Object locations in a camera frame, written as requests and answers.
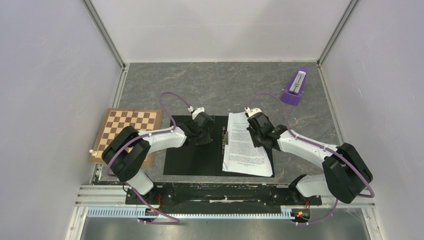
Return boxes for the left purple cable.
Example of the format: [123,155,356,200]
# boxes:
[105,92,196,225]

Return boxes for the printed paper sheet top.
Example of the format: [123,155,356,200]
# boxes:
[222,112,273,177]

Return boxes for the teal folder black inside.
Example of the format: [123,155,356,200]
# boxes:
[163,115,275,178]

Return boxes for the purple metronome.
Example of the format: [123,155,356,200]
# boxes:
[280,67,309,106]

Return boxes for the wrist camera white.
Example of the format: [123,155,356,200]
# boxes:
[187,106,205,120]
[245,107,262,118]

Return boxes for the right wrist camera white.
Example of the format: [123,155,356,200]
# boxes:
[245,107,262,118]

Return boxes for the white chess pawn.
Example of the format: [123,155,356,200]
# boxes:
[89,149,98,157]

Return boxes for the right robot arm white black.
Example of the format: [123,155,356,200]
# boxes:
[245,108,375,204]

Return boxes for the white toothed cable duct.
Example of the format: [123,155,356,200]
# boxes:
[86,206,295,220]

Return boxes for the wooden chessboard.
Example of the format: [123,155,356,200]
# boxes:
[89,108,163,164]

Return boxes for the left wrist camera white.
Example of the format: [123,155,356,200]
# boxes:
[187,106,205,120]

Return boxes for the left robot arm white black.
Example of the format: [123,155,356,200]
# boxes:
[101,108,215,204]

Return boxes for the metal folder clip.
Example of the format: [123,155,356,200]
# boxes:
[221,126,229,155]

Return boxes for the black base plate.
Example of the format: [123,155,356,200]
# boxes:
[143,182,322,214]

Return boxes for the aluminium frame rail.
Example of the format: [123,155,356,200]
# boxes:
[75,185,376,209]

